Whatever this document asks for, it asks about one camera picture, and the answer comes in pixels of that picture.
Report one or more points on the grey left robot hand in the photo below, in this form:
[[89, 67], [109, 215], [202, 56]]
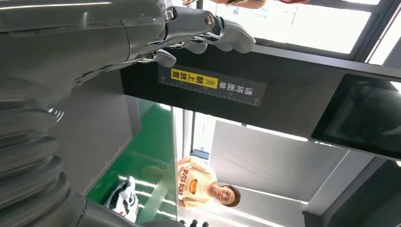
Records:
[[78, 34]]

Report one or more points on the grey package with black print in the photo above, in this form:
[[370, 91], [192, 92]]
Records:
[[123, 200]]

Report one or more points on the green conveyor belt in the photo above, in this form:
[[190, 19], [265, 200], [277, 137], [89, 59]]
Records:
[[153, 141]]

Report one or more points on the black inbound scanner machine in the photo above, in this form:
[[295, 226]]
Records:
[[282, 94]]

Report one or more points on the black yellow ruler label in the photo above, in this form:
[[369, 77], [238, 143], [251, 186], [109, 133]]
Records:
[[213, 85]]

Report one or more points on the person in pale yellow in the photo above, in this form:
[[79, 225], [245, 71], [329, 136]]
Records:
[[195, 185]]

